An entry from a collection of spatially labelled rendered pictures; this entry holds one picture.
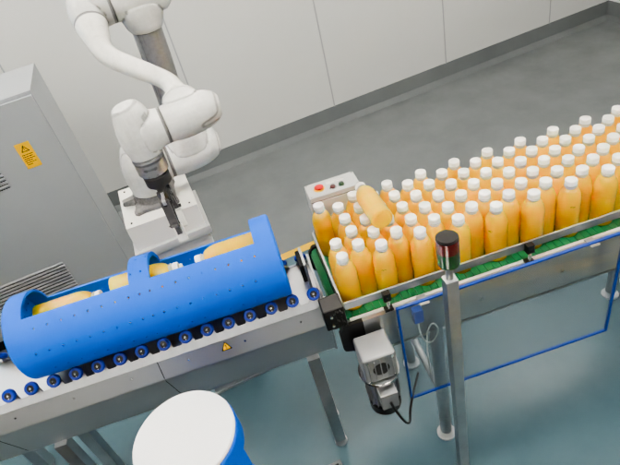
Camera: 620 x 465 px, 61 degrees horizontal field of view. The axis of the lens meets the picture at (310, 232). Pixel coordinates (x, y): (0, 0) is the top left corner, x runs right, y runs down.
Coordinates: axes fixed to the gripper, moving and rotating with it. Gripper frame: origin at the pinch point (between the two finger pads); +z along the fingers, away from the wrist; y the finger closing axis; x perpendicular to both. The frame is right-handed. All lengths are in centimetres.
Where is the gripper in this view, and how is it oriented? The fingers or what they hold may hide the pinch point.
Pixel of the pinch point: (180, 226)
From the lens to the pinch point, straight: 167.8
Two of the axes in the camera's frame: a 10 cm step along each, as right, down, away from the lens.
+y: 2.3, 5.7, -7.9
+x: 9.5, -3.1, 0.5
